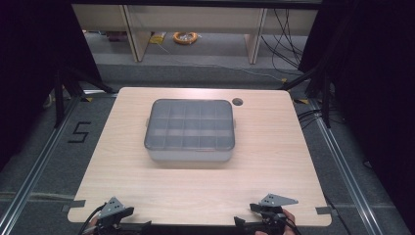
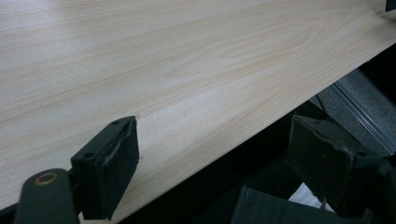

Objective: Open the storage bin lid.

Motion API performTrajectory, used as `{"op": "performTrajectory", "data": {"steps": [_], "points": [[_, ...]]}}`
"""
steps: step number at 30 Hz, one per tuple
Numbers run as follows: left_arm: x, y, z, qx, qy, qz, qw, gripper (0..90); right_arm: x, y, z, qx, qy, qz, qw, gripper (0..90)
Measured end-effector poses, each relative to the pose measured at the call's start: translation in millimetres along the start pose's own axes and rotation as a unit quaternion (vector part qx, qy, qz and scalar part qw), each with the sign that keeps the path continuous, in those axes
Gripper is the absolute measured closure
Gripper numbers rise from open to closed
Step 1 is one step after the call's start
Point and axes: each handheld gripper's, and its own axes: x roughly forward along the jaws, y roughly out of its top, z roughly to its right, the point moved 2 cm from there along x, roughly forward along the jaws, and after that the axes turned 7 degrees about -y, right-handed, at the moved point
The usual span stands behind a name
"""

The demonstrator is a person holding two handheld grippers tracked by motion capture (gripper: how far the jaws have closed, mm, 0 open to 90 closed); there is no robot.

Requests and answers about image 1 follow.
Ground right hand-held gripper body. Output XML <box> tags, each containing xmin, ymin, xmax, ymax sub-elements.
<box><xmin>249</xmin><ymin>193</ymin><xmax>300</xmax><ymax>234</ymax></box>

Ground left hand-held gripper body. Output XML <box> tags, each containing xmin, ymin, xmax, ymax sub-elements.
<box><xmin>96</xmin><ymin>196</ymin><xmax>135</xmax><ymax>232</ymax></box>

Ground grey lidded compartment box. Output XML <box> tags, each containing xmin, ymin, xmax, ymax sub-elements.
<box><xmin>143</xmin><ymin>98</ymin><xmax>237</xmax><ymax>164</ymax></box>

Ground person's right hand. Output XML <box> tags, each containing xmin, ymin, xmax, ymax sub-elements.
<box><xmin>254</xmin><ymin>209</ymin><xmax>298</xmax><ymax>235</ymax></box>

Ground person's left hand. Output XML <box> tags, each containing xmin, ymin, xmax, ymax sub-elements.
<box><xmin>86</xmin><ymin>216</ymin><xmax>100</xmax><ymax>235</ymax></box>

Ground grey tape strip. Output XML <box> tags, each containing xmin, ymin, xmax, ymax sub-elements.
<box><xmin>314</xmin><ymin>206</ymin><xmax>334</xmax><ymax>216</ymax></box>
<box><xmin>61</xmin><ymin>199</ymin><xmax>87</xmax><ymax>212</ymax></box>

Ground black metal stand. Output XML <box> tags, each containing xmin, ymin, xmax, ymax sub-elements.
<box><xmin>52</xmin><ymin>64</ymin><xmax>117</xmax><ymax>129</ymax></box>
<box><xmin>279</xmin><ymin>60</ymin><xmax>333</xmax><ymax>129</ymax></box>

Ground black curtain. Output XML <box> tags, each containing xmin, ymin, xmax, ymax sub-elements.
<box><xmin>298</xmin><ymin>0</ymin><xmax>415</xmax><ymax>235</ymax></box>
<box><xmin>0</xmin><ymin>0</ymin><xmax>104</xmax><ymax>172</ymax></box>

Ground yellow packet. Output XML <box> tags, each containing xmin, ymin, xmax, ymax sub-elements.
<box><xmin>149</xmin><ymin>31</ymin><xmax>167</xmax><ymax>45</ymax></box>

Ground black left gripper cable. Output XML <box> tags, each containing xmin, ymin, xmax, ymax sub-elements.
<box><xmin>77</xmin><ymin>203</ymin><xmax>108</xmax><ymax>235</ymax></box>

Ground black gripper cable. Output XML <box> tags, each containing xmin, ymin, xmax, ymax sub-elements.
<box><xmin>77</xmin><ymin>203</ymin><xmax>108</xmax><ymax>235</ymax></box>
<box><xmin>281</xmin><ymin>212</ymin><xmax>303</xmax><ymax>235</ymax></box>

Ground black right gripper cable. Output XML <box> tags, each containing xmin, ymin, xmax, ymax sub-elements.
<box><xmin>281</xmin><ymin>212</ymin><xmax>303</xmax><ymax>235</ymax></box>

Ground aluminium floor rail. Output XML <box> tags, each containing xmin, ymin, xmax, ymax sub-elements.
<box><xmin>307</xmin><ymin>97</ymin><xmax>386</xmax><ymax>235</ymax></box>
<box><xmin>0</xmin><ymin>95</ymin><xmax>82</xmax><ymax>235</ymax></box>

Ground black floor cables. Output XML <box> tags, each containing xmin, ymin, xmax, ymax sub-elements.
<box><xmin>295</xmin><ymin>108</ymin><xmax>325</xmax><ymax>130</ymax></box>

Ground thin white floor cable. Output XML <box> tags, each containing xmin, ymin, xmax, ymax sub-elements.
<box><xmin>156</xmin><ymin>42</ymin><xmax>286</xmax><ymax>82</ymax></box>

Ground bundle of black cables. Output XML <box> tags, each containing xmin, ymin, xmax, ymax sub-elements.
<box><xmin>259</xmin><ymin>7</ymin><xmax>305</xmax><ymax>71</ymax></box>

